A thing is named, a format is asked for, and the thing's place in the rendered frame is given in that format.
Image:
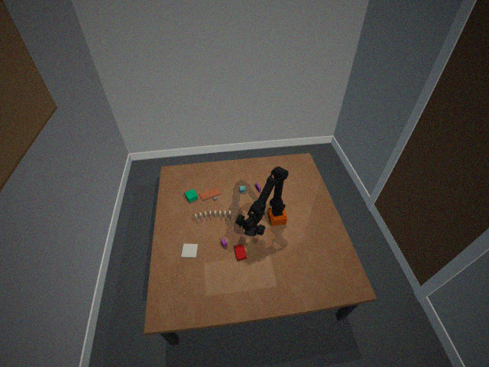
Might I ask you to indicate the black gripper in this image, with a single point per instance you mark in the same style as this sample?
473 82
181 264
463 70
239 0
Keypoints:
260 229

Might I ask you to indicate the green rectangular block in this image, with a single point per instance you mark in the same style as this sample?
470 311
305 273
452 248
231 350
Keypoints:
191 195

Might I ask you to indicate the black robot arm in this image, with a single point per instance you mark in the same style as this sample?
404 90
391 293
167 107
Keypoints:
258 207

